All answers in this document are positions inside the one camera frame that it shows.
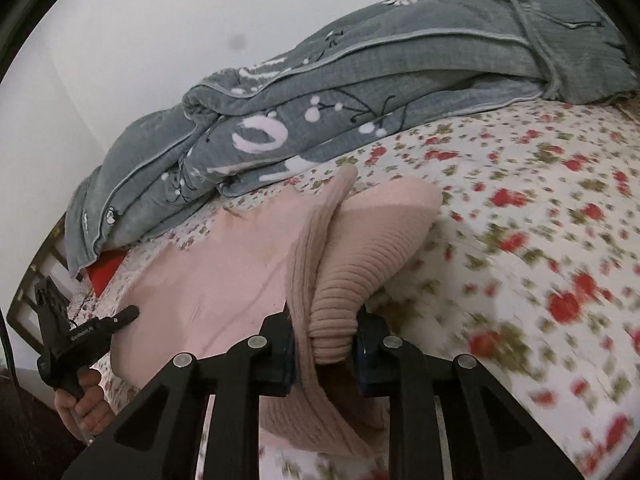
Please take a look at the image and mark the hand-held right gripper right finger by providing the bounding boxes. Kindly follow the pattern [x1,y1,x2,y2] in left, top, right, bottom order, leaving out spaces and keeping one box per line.
[352,310,586,480]

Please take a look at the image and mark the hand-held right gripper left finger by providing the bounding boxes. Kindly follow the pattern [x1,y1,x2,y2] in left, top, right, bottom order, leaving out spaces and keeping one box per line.
[60,310,301,480]

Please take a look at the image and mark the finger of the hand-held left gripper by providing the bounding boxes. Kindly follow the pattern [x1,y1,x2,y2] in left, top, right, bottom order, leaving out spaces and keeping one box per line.
[100,305,141,333]

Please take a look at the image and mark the pink knit sweater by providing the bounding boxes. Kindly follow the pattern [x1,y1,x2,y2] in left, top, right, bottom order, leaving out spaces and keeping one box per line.
[112,164,443,461]

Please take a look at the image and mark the person's left hand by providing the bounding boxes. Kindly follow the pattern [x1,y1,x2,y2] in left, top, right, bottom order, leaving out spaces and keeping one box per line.
[54,369,112,443]

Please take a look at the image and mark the red pillow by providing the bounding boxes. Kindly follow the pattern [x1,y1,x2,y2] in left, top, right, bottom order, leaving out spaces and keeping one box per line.
[85,252,126,298]

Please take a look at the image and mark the wooden slatted headboard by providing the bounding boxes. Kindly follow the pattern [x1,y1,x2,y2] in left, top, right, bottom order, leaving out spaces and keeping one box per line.
[7,212,81,356]

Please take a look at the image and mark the floral bed sheet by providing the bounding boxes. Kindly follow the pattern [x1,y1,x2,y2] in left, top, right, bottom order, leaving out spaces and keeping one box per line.
[70,95,640,480]

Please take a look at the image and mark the grey floral blanket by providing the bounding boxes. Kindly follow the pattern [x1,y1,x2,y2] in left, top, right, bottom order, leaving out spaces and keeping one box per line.
[65,0,638,278]

